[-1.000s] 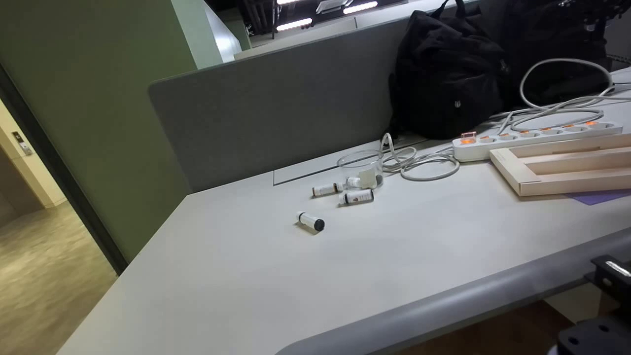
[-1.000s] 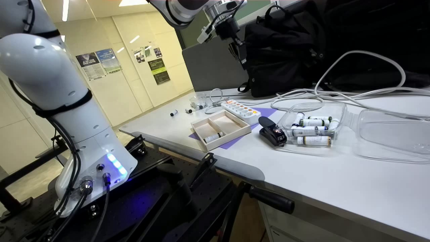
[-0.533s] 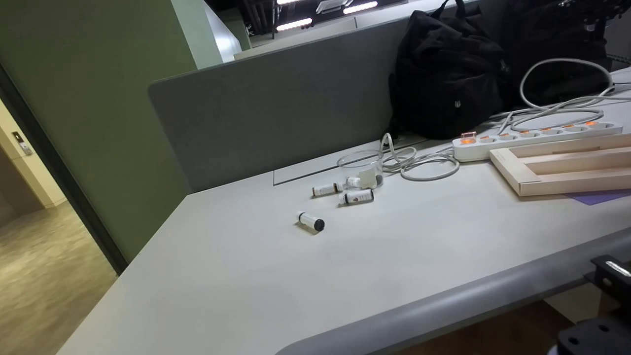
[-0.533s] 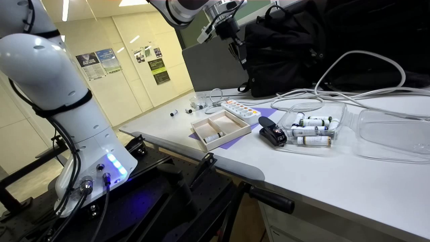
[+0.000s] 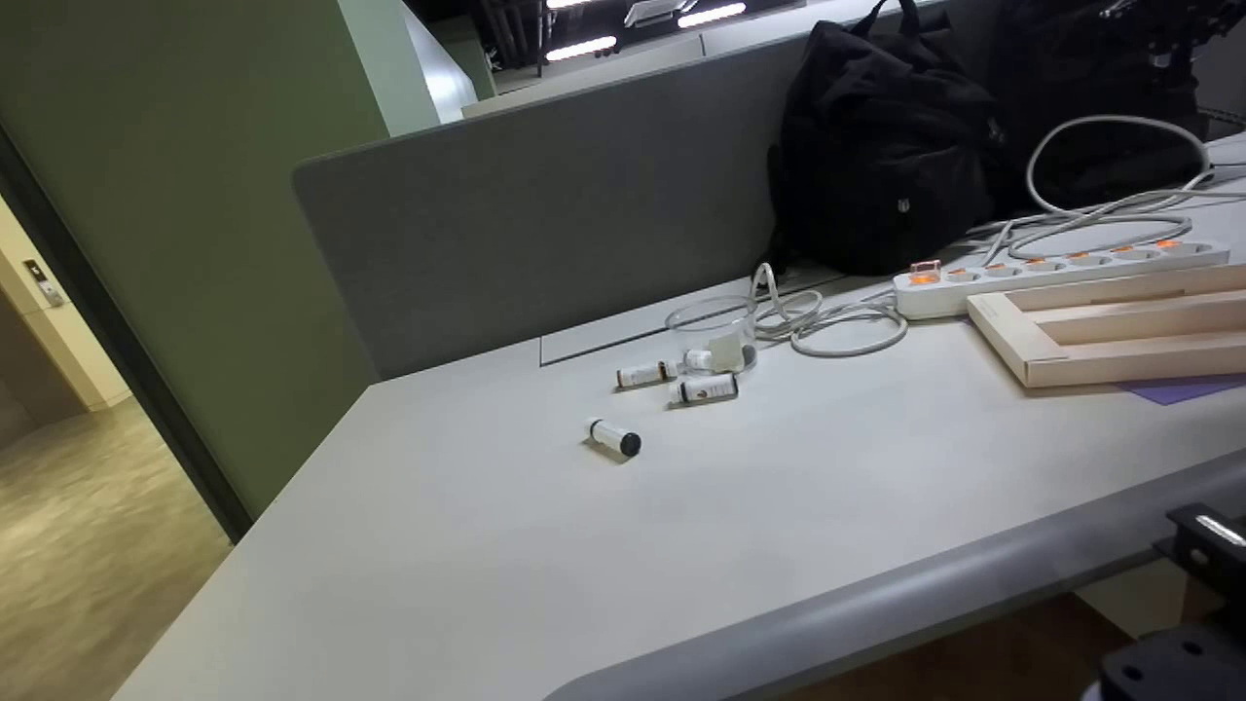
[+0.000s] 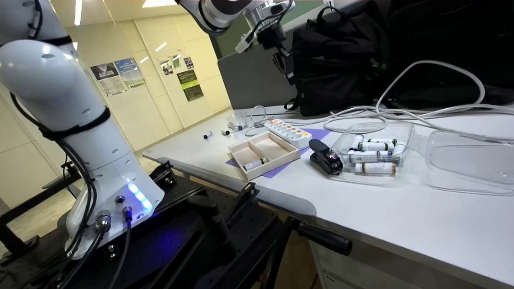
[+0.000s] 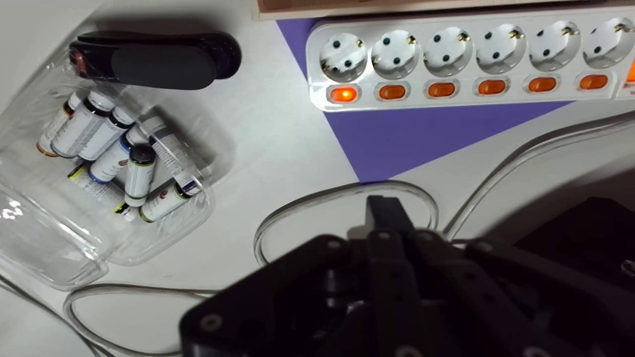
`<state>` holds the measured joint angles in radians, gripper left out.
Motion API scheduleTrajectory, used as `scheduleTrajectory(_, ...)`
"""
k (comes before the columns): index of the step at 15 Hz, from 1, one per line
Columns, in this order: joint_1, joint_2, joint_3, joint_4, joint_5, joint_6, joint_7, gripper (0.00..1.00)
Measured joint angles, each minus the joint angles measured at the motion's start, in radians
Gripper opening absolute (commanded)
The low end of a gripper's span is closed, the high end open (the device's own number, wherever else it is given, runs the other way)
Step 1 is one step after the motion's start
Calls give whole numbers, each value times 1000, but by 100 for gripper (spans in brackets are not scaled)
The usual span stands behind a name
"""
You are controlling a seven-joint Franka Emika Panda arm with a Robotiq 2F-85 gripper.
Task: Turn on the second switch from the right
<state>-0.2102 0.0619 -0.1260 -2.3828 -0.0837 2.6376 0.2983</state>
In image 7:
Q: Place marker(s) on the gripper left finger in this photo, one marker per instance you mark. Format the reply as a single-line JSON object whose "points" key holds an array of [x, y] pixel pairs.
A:
{"points": [[278, 292]]}

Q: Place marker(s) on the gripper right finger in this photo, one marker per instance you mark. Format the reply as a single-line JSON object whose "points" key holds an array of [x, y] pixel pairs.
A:
{"points": [[496, 297]]}

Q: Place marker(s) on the small vial green band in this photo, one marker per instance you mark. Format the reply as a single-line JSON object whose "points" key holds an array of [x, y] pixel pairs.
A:
{"points": [[163, 202]]}

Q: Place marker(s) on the small vial dark blue band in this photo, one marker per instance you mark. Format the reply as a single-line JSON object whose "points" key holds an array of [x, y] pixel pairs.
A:
{"points": [[173, 158]]}

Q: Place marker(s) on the small vial black cap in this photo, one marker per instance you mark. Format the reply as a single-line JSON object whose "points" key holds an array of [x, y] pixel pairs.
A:
{"points": [[140, 173]]}

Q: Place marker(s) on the purple paper sheet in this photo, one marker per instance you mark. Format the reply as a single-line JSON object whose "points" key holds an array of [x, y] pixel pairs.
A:
{"points": [[397, 139]]}

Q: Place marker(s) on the small vial yellow band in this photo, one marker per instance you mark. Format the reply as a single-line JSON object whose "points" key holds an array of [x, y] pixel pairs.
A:
{"points": [[96, 191]]}

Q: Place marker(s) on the white power strip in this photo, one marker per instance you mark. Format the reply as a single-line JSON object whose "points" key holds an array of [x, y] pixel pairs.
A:
{"points": [[471, 69]]}

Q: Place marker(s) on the clear plastic container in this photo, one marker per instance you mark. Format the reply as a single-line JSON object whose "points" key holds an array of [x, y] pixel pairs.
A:
{"points": [[44, 238]]}

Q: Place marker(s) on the black stapler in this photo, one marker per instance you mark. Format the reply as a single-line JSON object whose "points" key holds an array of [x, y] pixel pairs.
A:
{"points": [[158, 62]]}

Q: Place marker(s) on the small vial orange base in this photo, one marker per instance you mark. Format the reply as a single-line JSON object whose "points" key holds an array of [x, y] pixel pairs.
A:
{"points": [[53, 129]]}

